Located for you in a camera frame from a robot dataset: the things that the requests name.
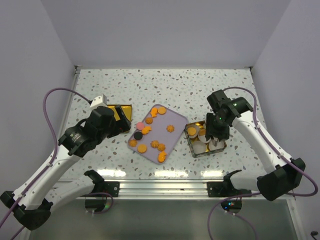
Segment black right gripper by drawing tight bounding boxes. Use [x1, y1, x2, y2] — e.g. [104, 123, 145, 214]
[205, 112, 230, 143]

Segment orange star cookie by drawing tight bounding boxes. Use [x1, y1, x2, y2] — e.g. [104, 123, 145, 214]
[150, 140, 160, 148]
[166, 124, 175, 133]
[128, 139, 138, 148]

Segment metal tongs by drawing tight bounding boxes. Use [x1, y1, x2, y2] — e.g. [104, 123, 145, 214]
[212, 138, 219, 147]

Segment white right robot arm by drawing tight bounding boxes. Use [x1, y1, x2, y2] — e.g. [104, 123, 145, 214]
[205, 91, 306, 201]

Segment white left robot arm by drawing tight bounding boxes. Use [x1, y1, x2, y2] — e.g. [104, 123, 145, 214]
[0, 105, 131, 231]

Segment pink round cookie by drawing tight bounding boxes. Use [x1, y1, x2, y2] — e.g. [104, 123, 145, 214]
[136, 122, 145, 131]

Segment gold tin lid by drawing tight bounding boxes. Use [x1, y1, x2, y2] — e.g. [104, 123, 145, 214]
[107, 104, 132, 122]

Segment black round cookie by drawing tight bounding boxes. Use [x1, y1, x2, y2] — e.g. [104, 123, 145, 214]
[133, 131, 143, 141]

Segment orange fish cookie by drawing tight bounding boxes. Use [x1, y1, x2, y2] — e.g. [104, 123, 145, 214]
[150, 107, 158, 118]
[157, 151, 167, 163]
[141, 126, 152, 135]

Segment green gold cookie tin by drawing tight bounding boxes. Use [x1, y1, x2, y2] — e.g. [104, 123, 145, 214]
[184, 120, 227, 158]

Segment orange swirl cookie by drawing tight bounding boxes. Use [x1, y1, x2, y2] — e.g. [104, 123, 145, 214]
[157, 143, 166, 152]
[145, 117, 153, 125]

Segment lilac plastic tray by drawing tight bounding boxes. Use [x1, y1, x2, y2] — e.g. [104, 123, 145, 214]
[127, 104, 188, 165]

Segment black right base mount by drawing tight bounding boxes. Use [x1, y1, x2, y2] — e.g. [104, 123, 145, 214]
[206, 170, 252, 198]

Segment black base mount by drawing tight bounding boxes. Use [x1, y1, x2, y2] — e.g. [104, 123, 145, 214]
[206, 170, 252, 198]
[99, 181, 120, 198]

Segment aluminium front rail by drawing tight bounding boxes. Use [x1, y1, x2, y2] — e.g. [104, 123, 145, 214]
[32, 177, 296, 201]

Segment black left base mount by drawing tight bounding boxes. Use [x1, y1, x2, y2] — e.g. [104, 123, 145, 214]
[99, 181, 120, 198]

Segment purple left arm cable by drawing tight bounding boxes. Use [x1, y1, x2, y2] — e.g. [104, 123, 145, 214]
[0, 87, 92, 240]

